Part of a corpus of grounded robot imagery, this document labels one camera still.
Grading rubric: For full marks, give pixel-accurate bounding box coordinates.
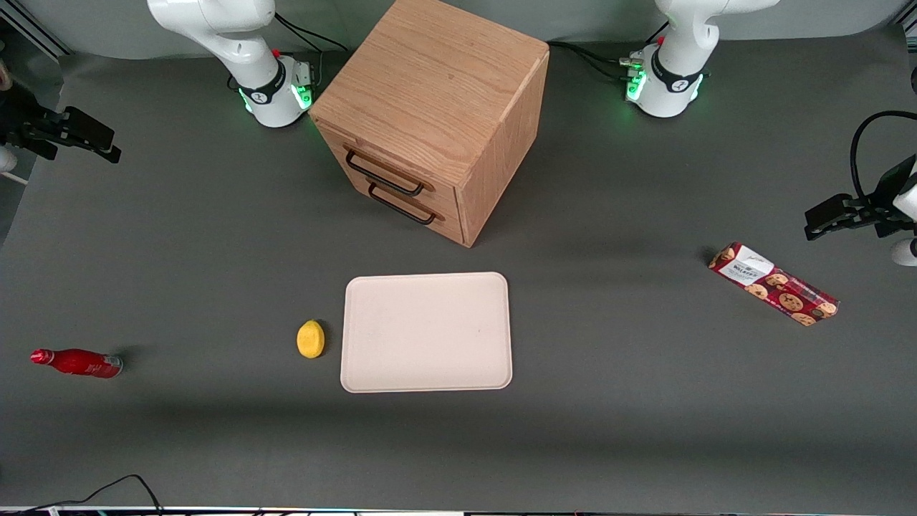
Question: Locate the red bottle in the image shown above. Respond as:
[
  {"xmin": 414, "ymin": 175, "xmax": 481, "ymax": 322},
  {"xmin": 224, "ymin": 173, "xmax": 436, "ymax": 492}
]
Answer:
[{"xmin": 30, "ymin": 348, "xmax": 124, "ymax": 379}]

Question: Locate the thin black cable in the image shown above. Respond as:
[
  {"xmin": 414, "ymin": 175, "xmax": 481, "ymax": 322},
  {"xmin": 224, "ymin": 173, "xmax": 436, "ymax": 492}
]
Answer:
[{"xmin": 0, "ymin": 474, "xmax": 164, "ymax": 516}]

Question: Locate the beige rectangular tray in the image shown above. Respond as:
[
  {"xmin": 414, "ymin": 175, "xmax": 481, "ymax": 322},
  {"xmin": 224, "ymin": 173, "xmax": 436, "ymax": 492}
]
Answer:
[{"xmin": 341, "ymin": 272, "xmax": 513, "ymax": 393}]

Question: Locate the black looped cable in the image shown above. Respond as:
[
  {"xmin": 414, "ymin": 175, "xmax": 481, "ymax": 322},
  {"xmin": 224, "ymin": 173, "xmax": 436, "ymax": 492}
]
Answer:
[{"xmin": 850, "ymin": 110, "xmax": 917, "ymax": 203}]

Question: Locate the wooden drawer with black handle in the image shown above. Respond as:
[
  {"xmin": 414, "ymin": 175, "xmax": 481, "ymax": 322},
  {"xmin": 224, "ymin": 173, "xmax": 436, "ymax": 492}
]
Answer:
[
  {"xmin": 351, "ymin": 172, "xmax": 465, "ymax": 242},
  {"xmin": 319, "ymin": 123, "xmax": 461, "ymax": 210}
]

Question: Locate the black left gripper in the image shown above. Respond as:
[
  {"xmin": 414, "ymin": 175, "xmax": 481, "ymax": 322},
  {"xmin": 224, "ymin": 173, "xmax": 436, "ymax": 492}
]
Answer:
[{"xmin": 804, "ymin": 156, "xmax": 917, "ymax": 242}]

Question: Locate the wooden drawer cabinet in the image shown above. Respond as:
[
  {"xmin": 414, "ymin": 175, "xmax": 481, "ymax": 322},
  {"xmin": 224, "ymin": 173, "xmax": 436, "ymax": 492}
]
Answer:
[{"xmin": 309, "ymin": 0, "xmax": 550, "ymax": 248}]

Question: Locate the yellow lemon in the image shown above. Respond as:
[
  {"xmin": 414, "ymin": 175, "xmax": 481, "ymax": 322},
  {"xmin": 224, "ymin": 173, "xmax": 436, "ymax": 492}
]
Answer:
[{"xmin": 297, "ymin": 320, "xmax": 325, "ymax": 359}]

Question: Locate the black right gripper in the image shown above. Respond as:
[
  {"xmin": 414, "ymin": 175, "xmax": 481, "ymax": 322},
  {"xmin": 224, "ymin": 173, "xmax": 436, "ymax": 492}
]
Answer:
[{"xmin": 0, "ymin": 86, "xmax": 121, "ymax": 164}]

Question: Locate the black base cable bundle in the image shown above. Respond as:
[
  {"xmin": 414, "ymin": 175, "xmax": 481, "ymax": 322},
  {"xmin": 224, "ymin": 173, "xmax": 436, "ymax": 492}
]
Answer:
[{"xmin": 548, "ymin": 41, "xmax": 633, "ymax": 81}]

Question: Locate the red cookie box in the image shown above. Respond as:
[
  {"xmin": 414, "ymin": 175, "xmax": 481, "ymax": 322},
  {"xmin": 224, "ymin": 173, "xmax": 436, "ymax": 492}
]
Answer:
[{"xmin": 709, "ymin": 242, "xmax": 840, "ymax": 327}]

